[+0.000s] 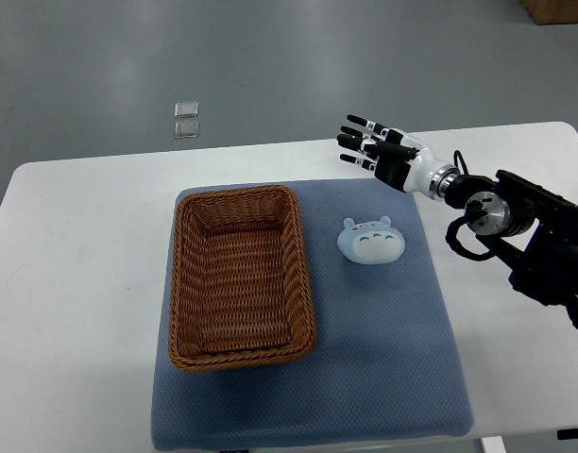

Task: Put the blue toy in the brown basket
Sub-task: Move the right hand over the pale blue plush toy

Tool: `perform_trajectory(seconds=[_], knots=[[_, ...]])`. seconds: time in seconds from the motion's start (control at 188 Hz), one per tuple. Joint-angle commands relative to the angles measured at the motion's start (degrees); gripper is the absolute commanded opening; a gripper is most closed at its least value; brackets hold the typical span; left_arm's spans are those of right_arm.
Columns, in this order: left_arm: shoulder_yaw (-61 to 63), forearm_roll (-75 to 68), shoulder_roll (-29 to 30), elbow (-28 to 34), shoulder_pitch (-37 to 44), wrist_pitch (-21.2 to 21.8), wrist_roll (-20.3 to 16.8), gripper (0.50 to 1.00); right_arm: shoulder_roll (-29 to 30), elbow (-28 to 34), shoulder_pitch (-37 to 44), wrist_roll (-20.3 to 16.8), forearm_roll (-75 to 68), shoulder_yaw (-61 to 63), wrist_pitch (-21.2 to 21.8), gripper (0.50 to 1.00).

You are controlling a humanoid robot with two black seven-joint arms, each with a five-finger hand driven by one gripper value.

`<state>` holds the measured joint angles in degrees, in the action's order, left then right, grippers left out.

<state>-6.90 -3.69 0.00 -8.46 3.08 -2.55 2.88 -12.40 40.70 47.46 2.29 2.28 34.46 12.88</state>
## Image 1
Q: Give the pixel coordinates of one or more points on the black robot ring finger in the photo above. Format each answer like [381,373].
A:
[381,137]

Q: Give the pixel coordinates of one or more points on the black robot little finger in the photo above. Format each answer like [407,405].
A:
[375,128]

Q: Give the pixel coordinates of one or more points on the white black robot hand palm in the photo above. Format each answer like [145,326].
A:
[422,173]

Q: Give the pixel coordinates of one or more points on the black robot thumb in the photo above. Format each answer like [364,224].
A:
[391,150]

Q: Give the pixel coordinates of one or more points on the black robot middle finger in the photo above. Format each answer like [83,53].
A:
[358,144]

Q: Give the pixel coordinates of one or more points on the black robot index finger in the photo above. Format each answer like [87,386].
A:
[367,164]

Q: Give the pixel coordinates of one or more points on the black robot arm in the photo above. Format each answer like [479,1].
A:
[533,231]

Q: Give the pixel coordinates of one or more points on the light blue plush toy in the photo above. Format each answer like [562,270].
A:
[371,242]

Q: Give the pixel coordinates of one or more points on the brown wicker basket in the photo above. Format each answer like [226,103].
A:
[240,292]

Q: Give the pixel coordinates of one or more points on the lower floor metal plate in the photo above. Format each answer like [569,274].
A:
[186,129]

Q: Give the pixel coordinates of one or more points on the floor metal plate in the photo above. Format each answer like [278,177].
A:
[186,129]
[186,109]

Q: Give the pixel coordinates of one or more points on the upper floor metal plate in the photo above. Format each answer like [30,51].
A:
[186,109]

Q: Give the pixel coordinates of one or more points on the blue quilted mat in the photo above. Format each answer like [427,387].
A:
[385,365]

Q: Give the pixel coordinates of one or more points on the brown cardboard box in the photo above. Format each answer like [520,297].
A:
[552,12]

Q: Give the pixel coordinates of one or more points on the white table leg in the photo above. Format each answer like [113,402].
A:
[494,444]

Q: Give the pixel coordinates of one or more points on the black object at table edge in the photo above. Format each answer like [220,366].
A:
[567,434]

